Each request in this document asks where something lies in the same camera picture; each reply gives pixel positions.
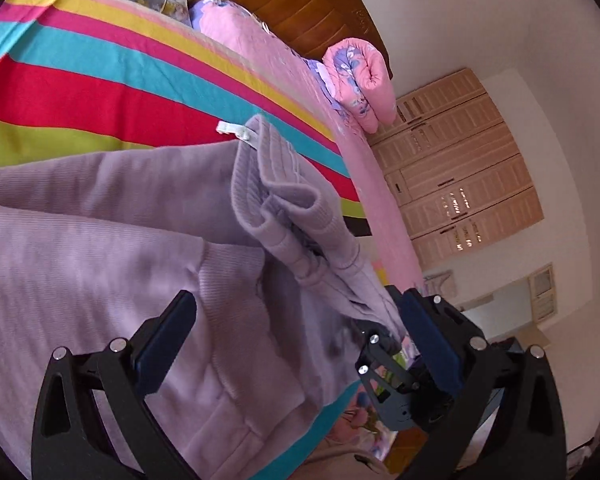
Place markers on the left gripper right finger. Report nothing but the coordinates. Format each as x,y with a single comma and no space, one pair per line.
527,439

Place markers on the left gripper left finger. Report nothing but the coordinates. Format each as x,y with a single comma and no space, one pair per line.
69,438

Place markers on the mauve sweat pants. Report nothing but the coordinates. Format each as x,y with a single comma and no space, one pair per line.
93,245

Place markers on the beige small cabinet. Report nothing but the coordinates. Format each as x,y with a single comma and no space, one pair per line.
542,294

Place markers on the pink bed sheet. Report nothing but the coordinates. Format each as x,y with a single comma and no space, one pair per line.
237,29

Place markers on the beige louvered wardrobe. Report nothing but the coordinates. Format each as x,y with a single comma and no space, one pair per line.
455,170

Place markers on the rolled pink quilt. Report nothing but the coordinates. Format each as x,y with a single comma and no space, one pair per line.
361,83

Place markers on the rainbow striped blanket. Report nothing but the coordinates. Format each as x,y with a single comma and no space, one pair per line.
91,76

